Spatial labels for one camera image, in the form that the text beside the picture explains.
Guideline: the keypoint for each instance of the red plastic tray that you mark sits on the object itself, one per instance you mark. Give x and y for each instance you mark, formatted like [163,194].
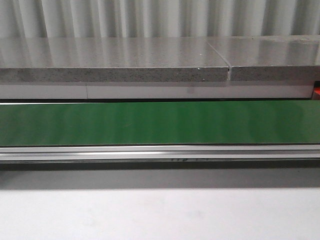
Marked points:
[316,93]

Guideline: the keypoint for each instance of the left grey stone slab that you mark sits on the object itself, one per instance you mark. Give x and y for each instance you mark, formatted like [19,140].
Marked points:
[110,60]

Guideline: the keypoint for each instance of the white pleated curtain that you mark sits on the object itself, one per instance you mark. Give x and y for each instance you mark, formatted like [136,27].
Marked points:
[158,18]

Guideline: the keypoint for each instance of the green conveyor belt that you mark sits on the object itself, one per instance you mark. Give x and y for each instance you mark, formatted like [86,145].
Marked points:
[176,122]

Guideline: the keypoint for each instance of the grey stone slab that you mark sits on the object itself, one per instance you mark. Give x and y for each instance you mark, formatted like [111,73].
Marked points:
[110,60]
[270,58]

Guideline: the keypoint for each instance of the right grey stone slab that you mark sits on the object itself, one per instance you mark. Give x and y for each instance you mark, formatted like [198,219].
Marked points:
[270,58]

